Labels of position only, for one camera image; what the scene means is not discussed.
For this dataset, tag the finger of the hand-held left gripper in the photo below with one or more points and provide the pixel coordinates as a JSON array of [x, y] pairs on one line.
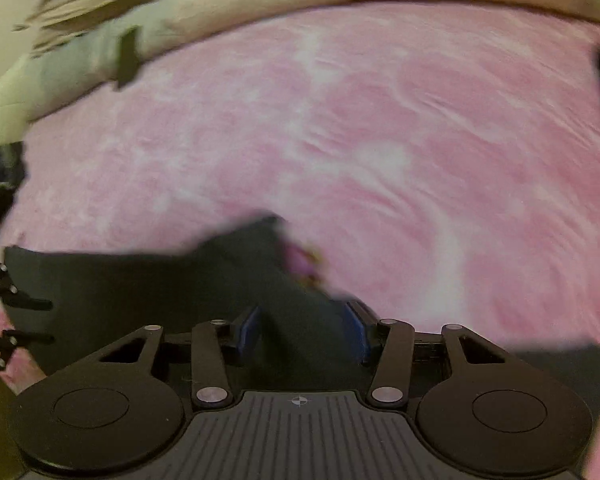
[[30, 302], [30, 340]]

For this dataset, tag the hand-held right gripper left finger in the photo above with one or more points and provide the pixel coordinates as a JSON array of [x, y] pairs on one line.
[[247, 335]]

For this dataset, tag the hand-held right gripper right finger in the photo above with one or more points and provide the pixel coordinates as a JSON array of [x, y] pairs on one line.
[[356, 332]]

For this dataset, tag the dark grey garment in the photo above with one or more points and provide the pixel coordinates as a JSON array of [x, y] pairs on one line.
[[155, 290]]

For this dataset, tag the pink floral blanket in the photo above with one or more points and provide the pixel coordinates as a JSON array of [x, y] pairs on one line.
[[380, 160]]

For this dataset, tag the grey-green cloth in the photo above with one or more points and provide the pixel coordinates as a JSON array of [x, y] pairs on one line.
[[90, 50]]

